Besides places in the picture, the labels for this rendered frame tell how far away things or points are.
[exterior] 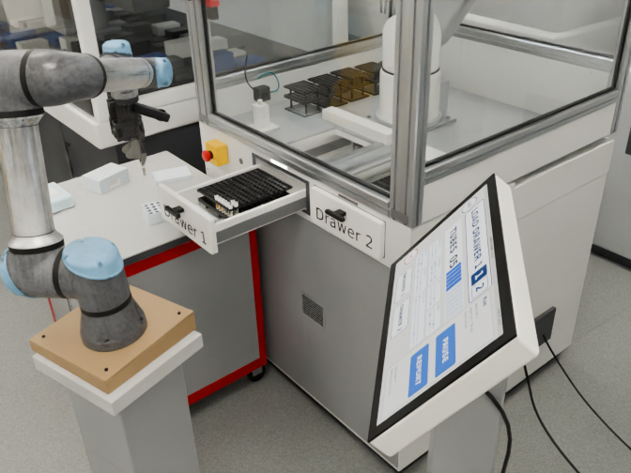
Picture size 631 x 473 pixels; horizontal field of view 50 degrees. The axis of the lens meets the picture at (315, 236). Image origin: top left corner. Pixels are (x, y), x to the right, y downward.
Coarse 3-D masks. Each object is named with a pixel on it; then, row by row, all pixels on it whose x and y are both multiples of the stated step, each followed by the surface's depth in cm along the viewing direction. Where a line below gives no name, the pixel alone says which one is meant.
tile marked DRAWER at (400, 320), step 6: (408, 300) 129; (402, 306) 130; (408, 306) 127; (396, 312) 130; (402, 312) 128; (408, 312) 125; (396, 318) 128; (402, 318) 126; (396, 324) 126; (402, 324) 124; (396, 330) 124
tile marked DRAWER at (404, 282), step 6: (408, 270) 139; (402, 276) 140; (408, 276) 137; (402, 282) 137; (408, 282) 134; (396, 288) 138; (402, 288) 135; (408, 288) 133; (396, 294) 136; (402, 294) 133; (396, 300) 134
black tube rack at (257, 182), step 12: (228, 180) 204; (240, 180) 204; (252, 180) 204; (264, 180) 203; (276, 180) 204; (216, 192) 197; (228, 192) 197; (240, 192) 197; (252, 192) 196; (264, 192) 197; (276, 192) 196; (288, 192) 202; (204, 204) 199; (240, 204) 191; (252, 204) 197; (264, 204) 197
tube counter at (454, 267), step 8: (456, 256) 123; (448, 264) 124; (456, 264) 121; (448, 272) 122; (456, 272) 119; (448, 280) 120; (456, 280) 117; (448, 288) 118; (456, 288) 115; (448, 296) 116; (456, 296) 113; (448, 304) 114; (456, 304) 111; (448, 312) 112; (456, 312) 109
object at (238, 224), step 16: (224, 176) 208; (288, 176) 206; (192, 192) 202; (304, 192) 198; (208, 208) 202; (256, 208) 189; (272, 208) 193; (288, 208) 196; (304, 208) 201; (224, 224) 184; (240, 224) 187; (256, 224) 191; (224, 240) 186
